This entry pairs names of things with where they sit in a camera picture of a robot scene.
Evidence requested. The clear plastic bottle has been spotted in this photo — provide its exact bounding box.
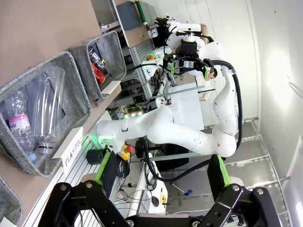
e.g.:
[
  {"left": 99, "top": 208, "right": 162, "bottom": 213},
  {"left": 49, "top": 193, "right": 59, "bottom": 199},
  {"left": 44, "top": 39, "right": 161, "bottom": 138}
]
[{"left": 30, "top": 65, "right": 66, "bottom": 156}]

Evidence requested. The black cylinder on frame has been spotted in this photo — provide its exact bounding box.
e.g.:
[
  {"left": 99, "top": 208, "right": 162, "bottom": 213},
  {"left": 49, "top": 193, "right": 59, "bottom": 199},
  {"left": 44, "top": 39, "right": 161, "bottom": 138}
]
[{"left": 86, "top": 148, "right": 107, "bottom": 166}]

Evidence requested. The grey fabric basket can label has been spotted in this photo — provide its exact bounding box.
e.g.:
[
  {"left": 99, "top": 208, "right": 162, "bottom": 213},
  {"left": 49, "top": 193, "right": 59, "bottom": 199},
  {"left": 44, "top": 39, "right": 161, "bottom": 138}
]
[{"left": 68, "top": 30, "right": 128, "bottom": 102}]

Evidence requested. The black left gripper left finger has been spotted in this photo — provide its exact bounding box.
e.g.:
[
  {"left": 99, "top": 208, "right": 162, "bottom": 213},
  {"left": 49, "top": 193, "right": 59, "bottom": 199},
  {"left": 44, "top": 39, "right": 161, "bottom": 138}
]
[{"left": 37, "top": 151, "right": 130, "bottom": 227}]

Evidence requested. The grey storage box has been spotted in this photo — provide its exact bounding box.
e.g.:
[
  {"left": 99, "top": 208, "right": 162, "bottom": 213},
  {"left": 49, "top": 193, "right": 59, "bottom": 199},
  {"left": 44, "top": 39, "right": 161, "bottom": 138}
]
[{"left": 116, "top": 0, "right": 144, "bottom": 32}]

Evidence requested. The white paper sign PLASTIC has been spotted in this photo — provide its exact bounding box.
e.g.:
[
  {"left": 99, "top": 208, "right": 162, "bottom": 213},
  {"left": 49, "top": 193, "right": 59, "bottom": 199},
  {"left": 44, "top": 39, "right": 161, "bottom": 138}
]
[{"left": 51, "top": 126, "right": 84, "bottom": 175}]

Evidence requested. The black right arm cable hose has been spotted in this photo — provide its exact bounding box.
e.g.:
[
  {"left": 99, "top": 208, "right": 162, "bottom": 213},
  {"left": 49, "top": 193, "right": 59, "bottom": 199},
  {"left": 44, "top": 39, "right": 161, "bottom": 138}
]
[{"left": 141, "top": 60, "right": 244, "bottom": 183}]

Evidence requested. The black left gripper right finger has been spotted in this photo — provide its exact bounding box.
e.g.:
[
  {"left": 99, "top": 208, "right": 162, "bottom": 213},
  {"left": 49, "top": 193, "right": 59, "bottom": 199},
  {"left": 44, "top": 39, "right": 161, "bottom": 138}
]
[{"left": 188, "top": 154, "right": 292, "bottom": 227}]

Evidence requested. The grey keyboard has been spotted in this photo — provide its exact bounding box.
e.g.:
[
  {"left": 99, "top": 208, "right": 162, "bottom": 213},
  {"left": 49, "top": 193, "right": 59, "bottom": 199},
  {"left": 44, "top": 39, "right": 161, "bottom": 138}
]
[{"left": 135, "top": 189, "right": 152, "bottom": 214}]

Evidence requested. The crushed bottle pink label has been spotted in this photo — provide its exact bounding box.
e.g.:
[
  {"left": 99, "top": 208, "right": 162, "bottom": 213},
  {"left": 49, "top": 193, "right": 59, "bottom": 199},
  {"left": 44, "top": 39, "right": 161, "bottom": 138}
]
[{"left": 4, "top": 89, "right": 37, "bottom": 164}]

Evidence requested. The white flat panel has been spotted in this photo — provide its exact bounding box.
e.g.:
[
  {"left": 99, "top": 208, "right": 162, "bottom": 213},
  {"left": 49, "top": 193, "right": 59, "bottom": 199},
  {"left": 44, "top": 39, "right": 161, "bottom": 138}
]
[{"left": 169, "top": 90, "right": 205, "bottom": 131}]

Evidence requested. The green roll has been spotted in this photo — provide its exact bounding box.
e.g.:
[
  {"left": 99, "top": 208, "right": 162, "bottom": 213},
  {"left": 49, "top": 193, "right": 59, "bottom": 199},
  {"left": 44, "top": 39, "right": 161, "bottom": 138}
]
[{"left": 134, "top": 0, "right": 149, "bottom": 26}]

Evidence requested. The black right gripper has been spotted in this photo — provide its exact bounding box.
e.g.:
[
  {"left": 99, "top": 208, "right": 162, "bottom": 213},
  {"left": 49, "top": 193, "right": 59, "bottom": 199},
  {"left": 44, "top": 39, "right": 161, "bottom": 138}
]
[{"left": 163, "top": 38, "right": 215, "bottom": 79}]

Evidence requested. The grey fabric basket plastic label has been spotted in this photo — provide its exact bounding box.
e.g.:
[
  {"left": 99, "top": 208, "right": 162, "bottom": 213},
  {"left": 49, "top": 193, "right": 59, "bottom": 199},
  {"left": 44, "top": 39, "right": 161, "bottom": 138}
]
[{"left": 0, "top": 50, "right": 92, "bottom": 178}]

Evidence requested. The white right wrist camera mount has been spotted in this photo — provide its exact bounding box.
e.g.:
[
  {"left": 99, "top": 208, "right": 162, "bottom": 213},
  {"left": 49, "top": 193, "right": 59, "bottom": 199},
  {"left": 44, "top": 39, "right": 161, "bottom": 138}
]
[{"left": 174, "top": 22, "right": 202, "bottom": 44}]

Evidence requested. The background person white shirt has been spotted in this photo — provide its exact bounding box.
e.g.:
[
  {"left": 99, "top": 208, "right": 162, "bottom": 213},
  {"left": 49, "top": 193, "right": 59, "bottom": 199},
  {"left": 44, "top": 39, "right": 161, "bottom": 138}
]
[{"left": 197, "top": 70, "right": 219, "bottom": 103}]

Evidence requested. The yellow red emergency stop button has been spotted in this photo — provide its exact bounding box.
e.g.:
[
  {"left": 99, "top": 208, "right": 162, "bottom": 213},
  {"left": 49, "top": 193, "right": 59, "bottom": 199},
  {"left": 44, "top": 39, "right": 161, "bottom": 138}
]
[{"left": 116, "top": 143, "right": 134, "bottom": 160}]

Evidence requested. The red drink can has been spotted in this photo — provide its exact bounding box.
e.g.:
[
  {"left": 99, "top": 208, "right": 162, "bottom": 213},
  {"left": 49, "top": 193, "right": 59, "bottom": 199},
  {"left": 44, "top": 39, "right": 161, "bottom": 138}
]
[{"left": 91, "top": 62, "right": 107, "bottom": 85}]

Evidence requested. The dark blue drink can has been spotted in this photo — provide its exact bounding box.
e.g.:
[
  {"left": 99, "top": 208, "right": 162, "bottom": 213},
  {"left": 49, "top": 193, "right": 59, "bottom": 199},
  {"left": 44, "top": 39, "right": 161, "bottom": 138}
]
[{"left": 88, "top": 46, "right": 107, "bottom": 70}]

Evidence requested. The grey fabric basket bottle label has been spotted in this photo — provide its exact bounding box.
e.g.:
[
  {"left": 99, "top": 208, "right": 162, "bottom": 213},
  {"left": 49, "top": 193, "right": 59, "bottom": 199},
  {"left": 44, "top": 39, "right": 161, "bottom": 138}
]
[{"left": 0, "top": 176, "right": 25, "bottom": 227}]

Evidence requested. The white paper sign BOTTLE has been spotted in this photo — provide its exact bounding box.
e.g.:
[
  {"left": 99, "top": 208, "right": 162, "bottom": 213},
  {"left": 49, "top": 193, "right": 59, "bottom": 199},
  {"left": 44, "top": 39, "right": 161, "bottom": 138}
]
[{"left": 0, "top": 216, "right": 15, "bottom": 227}]

